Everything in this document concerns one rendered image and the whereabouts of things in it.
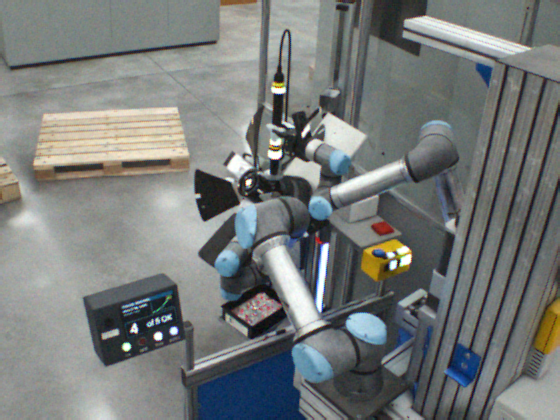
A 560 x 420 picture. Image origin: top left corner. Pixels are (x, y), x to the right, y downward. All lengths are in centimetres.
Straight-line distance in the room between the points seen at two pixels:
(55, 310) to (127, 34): 465
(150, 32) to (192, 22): 55
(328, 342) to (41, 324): 234
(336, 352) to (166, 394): 170
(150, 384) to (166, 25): 545
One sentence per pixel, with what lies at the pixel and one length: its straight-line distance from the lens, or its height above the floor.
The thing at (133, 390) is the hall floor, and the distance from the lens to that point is 333.
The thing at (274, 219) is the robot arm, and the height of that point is 146.
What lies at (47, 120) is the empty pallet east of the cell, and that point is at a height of 14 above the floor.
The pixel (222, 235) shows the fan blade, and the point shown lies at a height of 103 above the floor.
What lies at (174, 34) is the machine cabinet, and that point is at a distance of 809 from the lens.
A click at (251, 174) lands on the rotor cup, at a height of 124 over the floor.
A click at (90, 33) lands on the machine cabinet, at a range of 776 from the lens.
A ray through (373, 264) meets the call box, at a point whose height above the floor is 105.
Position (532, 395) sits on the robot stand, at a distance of 178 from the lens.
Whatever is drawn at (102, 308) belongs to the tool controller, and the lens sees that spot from 185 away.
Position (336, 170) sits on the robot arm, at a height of 146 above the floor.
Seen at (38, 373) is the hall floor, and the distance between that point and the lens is 351.
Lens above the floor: 243
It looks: 32 degrees down
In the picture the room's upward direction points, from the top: 3 degrees clockwise
